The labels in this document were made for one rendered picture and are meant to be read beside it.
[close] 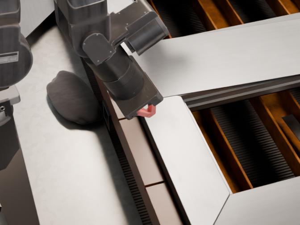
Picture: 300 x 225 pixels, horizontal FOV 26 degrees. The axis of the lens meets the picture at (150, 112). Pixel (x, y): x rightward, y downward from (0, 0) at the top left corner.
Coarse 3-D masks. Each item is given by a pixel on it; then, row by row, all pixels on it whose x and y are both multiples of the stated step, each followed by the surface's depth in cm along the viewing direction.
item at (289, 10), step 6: (270, 0) 183; (276, 0) 179; (282, 0) 186; (288, 0) 186; (294, 0) 185; (270, 6) 184; (276, 6) 180; (282, 6) 177; (288, 6) 184; (294, 6) 184; (276, 12) 181; (282, 12) 178; (288, 12) 174; (294, 12) 182
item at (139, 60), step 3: (129, 51) 143; (135, 51) 143; (129, 54) 142; (132, 54) 142; (135, 54) 142; (135, 57) 142; (138, 57) 142; (141, 57) 142; (138, 60) 141; (141, 60) 141; (138, 63) 140; (141, 63) 140; (141, 66) 140; (144, 66) 140; (144, 69) 139
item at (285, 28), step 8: (280, 24) 150; (288, 24) 150; (296, 24) 150; (280, 32) 148; (288, 32) 148; (296, 32) 148; (288, 40) 146; (296, 40) 146; (288, 48) 144; (296, 48) 144; (296, 56) 142
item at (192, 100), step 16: (288, 16) 152; (208, 32) 148; (272, 80) 139; (288, 80) 140; (192, 96) 135; (208, 96) 135; (224, 96) 137; (240, 96) 138; (144, 128) 132; (160, 160) 124; (176, 192) 117
